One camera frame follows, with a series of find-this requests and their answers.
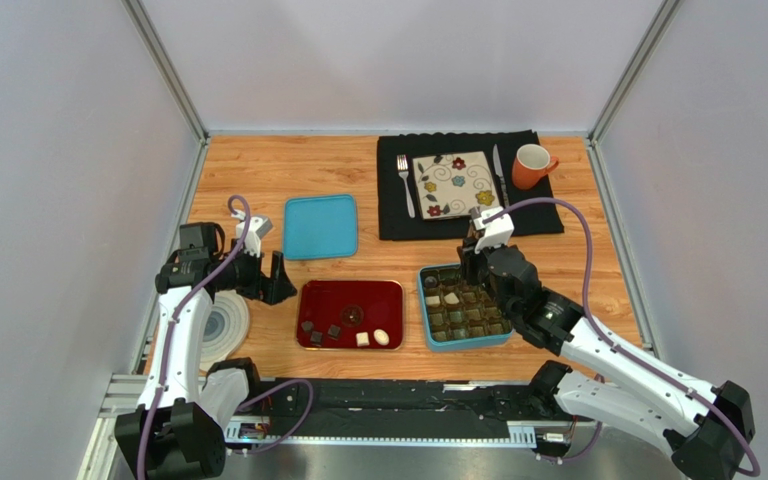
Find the white egg-shaped chocolate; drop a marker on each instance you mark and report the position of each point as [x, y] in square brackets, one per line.
[381, 337]

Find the silver table knife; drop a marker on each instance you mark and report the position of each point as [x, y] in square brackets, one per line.
[498, 170]

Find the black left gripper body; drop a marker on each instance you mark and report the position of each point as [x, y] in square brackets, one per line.
[245, 277]

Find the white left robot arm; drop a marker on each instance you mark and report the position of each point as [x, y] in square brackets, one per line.
[177, 428]

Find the blue chocolate tin box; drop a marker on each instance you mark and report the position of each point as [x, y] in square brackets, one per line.
[475, 322]

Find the red chocolate tray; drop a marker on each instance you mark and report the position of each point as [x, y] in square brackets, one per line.
[355, 306]

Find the silver fork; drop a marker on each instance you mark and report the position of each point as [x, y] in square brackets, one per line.
[403, 167]

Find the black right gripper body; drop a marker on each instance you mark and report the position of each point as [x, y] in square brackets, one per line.
[475, 257]

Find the floral square plate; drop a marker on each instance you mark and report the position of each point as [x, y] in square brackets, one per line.
[450, 185]

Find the blue tin lid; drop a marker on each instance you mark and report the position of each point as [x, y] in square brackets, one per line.
[320, 227]

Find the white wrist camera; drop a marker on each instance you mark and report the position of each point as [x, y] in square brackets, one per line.
[258, 227]
[497, 231]

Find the white square chocolate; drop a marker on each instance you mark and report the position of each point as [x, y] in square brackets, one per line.
[362, 339]

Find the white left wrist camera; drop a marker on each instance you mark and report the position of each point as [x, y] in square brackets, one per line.
[258, 227]

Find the white round plate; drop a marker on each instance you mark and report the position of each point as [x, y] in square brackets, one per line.
[226, 329]

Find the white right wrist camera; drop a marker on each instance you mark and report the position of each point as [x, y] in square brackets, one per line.
[497, 231]

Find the orange mug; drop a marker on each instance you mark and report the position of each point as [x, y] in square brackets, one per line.
[532, 163]

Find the dark striped cube chocolate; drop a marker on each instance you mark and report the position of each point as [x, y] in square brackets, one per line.
[316, 338]

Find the white cube chocolate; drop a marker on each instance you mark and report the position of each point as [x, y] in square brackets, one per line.
[451, 298]

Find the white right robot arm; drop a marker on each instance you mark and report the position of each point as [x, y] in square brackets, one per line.
[706, 430]

